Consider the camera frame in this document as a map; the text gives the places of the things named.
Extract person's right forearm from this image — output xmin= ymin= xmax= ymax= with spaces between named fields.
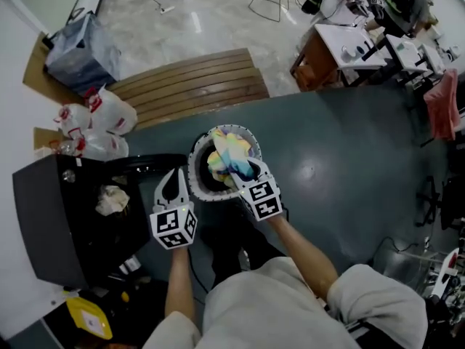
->
xmin=267 ymin=214 xmax=341 ymax=302

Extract wooden slat platform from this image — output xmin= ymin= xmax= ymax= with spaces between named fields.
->
xmin=105 ymin=47 xmax=270 ymax=132

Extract white round laundry basket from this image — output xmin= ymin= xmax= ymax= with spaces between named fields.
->
xmin=187 ymin=124 xmax=263 ymax=204

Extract person's black trousers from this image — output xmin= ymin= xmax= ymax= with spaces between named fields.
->
xmin=199 ymin=223 xmax=288 ymax=291

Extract black washing machine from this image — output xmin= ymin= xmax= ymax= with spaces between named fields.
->
xmin=12 ymin=153 xmax=182 ymax=291

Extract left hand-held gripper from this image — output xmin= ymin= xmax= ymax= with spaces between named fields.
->
xmin=149 ymin=168 xmax=199 ymax=250

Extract wooden desk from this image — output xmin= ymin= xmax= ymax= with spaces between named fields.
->
xmin=289 ymin=23 xmax=350 ymax=92

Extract white sink board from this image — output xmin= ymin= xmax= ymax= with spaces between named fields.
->
xmin=314 ymin=23 xmax=388 ymax=73

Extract black office chair base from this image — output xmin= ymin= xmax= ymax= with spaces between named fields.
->
xmin=416 ymin=175 xmax=452 ymax=229

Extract multicoloured tie-dye clothes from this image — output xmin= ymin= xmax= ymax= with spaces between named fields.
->
xmin=206 ymin=128 xmax=257 ymax=189

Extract person's grey sweatshirt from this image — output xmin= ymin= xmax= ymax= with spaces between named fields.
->
xmin=141 ymin=258 xmax=428 ymax=349

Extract person's left forearm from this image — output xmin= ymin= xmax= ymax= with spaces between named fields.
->
xmin=164 ymin=245 xmax=198 ymax=324

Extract cream white clothes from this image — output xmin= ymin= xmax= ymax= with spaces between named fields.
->
xmin=94 ymin=184 xmax=131 ymax=217

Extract small cardboard sheet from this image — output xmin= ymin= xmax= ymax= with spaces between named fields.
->
xmin=33 ymin=127 xmax=79 ymax=158

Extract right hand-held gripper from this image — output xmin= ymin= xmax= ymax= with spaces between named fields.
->
xmin=229 ymin=157 xmax=284 ymax=222

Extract white tray board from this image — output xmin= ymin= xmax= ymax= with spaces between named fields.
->
xmin=385 ymin=33 xmax=430 ymax=73

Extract large cardboard sheet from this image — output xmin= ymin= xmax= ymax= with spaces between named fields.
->
xmin=22 ymin=31 xmax=86 ymax=105

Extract pink cloth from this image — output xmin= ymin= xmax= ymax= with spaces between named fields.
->
xmin=423 ymin=69 xmax=460 ymax=142

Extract round black washer door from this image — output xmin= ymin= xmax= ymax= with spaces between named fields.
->
xmin=103 ymin=153 xmax=188 ymax=182

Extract black bin yellow lid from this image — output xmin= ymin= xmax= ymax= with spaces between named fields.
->
xmin=65 ymin=296 xmax=114 ymax=342

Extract clear water jug red cap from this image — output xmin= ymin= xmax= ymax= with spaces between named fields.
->
xmin=85 ymin=87 xmax=139 ymax=135
xmin=54 ymin=103 xmax=92 ymax=138
xmin=72 ymin=129 xmax=130 ymax=160

